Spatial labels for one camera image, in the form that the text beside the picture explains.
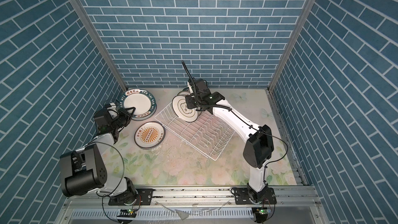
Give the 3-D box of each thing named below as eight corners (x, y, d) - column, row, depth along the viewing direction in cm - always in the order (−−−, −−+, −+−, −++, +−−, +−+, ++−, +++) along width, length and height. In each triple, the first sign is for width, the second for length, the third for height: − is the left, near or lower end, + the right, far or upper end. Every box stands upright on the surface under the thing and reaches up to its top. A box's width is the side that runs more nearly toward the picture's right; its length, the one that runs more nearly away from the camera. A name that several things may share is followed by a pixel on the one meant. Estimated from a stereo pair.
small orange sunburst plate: (132, 149, 90) (130, 147, 88) (140, 124, 102) (138, 121, 99) (162, 149, 91) (161, 147, 88) (167, 124, 102) (166, 121, 99)
